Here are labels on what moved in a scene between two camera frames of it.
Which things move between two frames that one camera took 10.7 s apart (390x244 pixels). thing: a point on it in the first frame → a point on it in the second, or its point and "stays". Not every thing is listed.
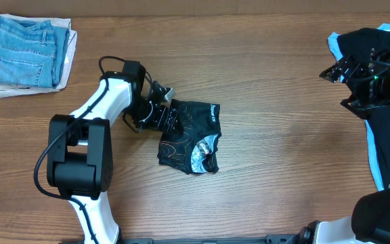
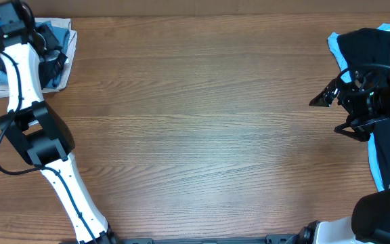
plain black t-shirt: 384,124 stays
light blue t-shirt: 333,40 stays
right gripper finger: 361,113 → 358,129
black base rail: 273,238 stays
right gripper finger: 326,74 → 326,97
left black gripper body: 148,114 → 46,38
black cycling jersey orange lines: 192,147 → 47,69
